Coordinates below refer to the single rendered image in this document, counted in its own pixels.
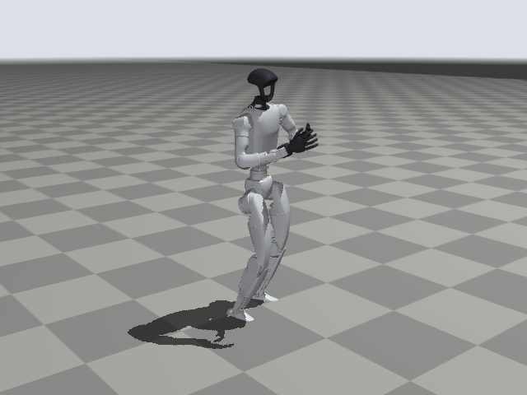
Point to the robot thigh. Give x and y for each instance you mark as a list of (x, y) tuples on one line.
[(280, 217), (259, 225)]

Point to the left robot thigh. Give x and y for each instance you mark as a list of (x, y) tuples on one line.
[(280, 217)]

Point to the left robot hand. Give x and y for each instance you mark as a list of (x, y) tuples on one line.
[(306, 131)]

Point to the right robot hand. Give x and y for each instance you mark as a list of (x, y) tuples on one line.
[(297, 144)]

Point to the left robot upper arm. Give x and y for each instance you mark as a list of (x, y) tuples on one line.
[(286, 121)]

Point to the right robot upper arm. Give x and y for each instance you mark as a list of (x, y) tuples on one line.
[(242, 126)]

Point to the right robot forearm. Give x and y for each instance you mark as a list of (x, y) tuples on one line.
[(259, 159)]

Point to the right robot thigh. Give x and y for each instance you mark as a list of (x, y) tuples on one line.
[(259, 225)]

